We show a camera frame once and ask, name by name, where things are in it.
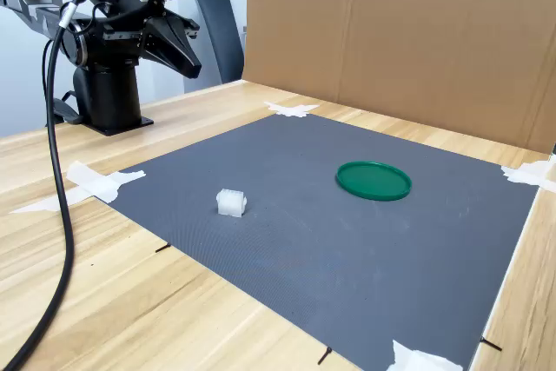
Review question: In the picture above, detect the thick black camera cable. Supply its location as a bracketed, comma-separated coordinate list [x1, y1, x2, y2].
[0, 0, 151, 371]

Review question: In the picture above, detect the dark grey mat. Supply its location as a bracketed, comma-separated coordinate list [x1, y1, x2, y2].
[97, 113, 542, 371]

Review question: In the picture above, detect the white tape piece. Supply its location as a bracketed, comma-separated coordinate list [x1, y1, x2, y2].
[500, 157, 556, 194]
[386, 339, 465, 371]
[263, 100, 321, 119]
[9, 160, 147, 215]

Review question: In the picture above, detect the dark grey chair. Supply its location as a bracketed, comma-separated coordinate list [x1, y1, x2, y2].
[194, 0, 244, 84]

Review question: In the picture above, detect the small white plastic terminal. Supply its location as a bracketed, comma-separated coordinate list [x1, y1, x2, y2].
[215, 188, 248, 219]

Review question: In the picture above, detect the large brown cardboard partition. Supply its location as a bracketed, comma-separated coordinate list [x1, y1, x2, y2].
[241, 0, 556, 155]

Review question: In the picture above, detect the round green lid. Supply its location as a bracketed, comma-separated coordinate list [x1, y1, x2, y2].
[334, 161, 413, 202]

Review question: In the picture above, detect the black base cable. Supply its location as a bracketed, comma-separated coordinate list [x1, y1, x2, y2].
[54, 90, 83, 125]

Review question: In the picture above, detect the thin black cable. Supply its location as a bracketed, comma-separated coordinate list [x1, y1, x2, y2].
[41, 38, 56, 129]

